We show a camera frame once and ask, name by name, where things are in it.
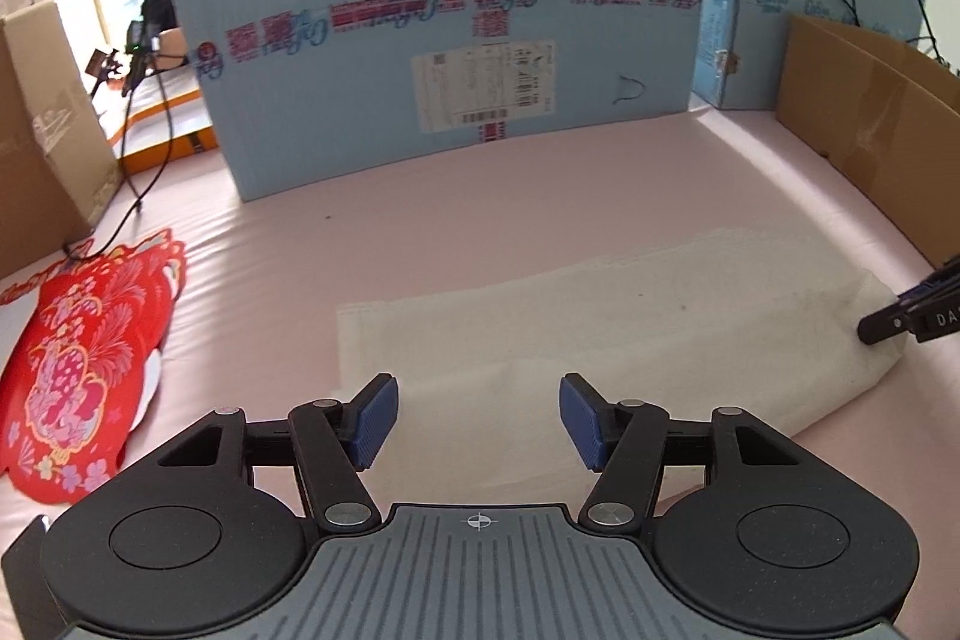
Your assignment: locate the open brown cardboard box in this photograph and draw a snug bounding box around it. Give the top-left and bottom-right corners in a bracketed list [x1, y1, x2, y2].
[776, 14, 960, 270]

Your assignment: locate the white cloth shopping bag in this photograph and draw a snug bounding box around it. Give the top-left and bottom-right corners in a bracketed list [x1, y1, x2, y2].
[335, 225, 910, 491]

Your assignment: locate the orange and white box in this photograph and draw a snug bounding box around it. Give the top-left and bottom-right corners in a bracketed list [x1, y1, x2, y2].
[109, 74, 222, 176]

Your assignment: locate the taped brown cardboard box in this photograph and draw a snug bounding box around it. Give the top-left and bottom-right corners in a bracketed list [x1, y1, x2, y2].
[0, 0, 125, 281]

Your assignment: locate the large blue cardboard box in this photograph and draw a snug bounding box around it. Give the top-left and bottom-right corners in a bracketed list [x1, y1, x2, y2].
[154, 0, 713, 204]

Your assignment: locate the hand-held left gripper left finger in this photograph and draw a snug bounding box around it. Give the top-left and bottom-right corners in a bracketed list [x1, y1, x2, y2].
[135, 372, 400, 532]

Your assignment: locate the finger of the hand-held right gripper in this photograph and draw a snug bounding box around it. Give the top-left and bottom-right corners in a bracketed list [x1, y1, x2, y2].
[857, 302, 916, 346]
[895, 260, 960, 310]

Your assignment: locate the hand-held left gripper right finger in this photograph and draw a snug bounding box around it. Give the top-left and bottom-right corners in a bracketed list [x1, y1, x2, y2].
[559, 372, 824, 531]

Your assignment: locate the red paper decoration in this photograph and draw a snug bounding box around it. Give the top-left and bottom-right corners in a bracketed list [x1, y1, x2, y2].
[0, 226, 187, 504]

